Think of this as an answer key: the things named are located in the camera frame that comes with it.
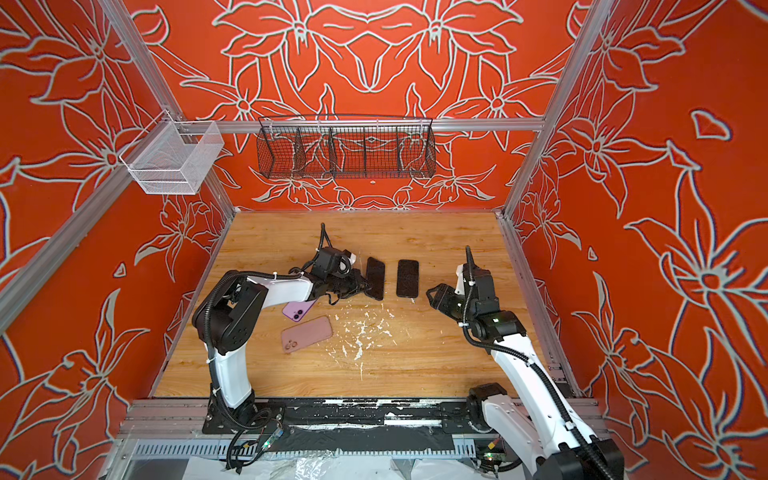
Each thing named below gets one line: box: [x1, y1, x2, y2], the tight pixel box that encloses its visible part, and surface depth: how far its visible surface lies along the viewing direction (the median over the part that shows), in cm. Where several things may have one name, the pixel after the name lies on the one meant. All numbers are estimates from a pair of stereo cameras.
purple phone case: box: [282, 299, 317, 323], surface depth 93 cm
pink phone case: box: [281, 315, 333, 353], surface depth 90 cm
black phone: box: [364, 256, 385, 301], surface depth 98 cm
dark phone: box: [396, 259, 420, 299], surface depth 101 cm
